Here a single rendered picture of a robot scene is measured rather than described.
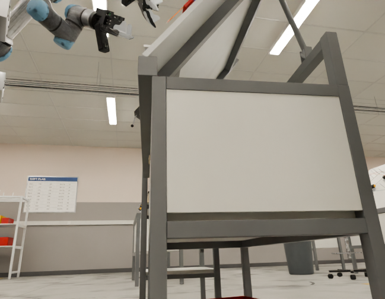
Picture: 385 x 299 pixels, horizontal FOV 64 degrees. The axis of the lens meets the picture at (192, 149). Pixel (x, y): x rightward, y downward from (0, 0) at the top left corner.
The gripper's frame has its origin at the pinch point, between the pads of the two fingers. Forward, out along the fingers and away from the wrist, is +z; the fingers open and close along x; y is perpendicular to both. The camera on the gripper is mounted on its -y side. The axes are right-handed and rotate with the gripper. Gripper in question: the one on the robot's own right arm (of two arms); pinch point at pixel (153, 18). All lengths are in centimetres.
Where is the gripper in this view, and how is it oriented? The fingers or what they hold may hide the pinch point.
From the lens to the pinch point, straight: 140.8
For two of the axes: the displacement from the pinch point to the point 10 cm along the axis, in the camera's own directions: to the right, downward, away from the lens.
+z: 5.0, 8.2, -2.9
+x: -2.3, 4.4, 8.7
